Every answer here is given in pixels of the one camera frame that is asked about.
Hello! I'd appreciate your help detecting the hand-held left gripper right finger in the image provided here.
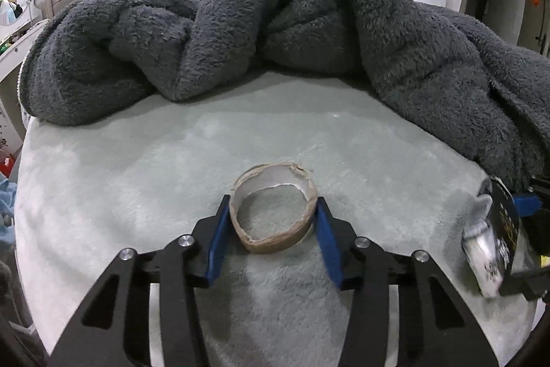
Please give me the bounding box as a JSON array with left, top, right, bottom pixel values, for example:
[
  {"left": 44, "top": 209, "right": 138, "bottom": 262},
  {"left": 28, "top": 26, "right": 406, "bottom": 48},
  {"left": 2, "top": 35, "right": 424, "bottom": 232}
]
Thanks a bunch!
[{"left": 316, "top": 197, "right": 501, "bottom": 367}]

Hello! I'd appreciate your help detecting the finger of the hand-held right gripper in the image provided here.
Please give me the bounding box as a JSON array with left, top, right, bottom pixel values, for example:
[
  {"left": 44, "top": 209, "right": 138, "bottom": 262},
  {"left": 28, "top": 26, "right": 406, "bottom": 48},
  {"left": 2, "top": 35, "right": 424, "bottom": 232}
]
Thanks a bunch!
[
  {"left": 513, "top": 175, "right": 550, "bottom": 219},
  {"left": 499, "top": 259, "right": 550, "bottom": 303}
]

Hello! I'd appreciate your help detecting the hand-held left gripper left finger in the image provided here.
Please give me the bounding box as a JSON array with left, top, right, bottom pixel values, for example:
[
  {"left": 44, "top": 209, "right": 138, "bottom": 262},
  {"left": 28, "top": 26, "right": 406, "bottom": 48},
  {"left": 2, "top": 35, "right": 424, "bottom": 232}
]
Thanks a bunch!
[{"left": 49, "top": 195, "right": 233, "bottom": 367}]

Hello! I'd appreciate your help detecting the brown cardboard tape roll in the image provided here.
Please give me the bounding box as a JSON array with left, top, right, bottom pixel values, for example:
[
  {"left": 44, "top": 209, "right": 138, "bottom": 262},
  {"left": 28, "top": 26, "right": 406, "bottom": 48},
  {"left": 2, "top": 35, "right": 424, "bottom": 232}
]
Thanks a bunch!
[{"left": 229, "top": 163, "right": 319, "bottom": 255}]

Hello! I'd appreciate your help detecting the silver foil packet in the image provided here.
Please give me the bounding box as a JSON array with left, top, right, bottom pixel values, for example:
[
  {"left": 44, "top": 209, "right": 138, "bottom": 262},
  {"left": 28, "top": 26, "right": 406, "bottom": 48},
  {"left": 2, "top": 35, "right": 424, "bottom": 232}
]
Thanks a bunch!
[{"left": 461, "top": 177, "right": 524, "bottom": 300}]

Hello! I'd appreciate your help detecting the pale green bed sheet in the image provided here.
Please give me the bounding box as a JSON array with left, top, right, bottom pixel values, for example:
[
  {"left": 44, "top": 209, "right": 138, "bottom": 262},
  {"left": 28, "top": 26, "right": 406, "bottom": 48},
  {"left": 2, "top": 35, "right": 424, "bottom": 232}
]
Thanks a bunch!
[{"left": 13, "top": 70, "right": 543, "bottom": 367}]

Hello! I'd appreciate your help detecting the dark grey fleece blanket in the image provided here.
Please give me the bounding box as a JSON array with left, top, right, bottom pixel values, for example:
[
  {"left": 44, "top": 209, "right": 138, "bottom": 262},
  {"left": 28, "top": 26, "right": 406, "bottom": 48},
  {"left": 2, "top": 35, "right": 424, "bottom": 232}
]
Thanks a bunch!
[{"left": 19, "top": 0, "right": 550, "bottom": 191}]

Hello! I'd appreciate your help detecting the light blue hanging garment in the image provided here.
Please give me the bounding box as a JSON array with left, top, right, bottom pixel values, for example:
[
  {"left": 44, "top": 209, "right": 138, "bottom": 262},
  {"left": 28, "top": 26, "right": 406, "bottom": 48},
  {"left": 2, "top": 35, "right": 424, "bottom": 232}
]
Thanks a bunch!
[{"left": 0, "top": 177, "right": 19, "bottom": 215}]

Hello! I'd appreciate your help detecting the white dressing table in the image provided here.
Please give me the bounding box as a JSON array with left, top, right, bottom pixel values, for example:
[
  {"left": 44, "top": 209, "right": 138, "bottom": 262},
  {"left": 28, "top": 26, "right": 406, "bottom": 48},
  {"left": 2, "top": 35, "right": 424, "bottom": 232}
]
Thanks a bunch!
[{"left": 0, "top": 18, "right": 50, "bottom": 144}]

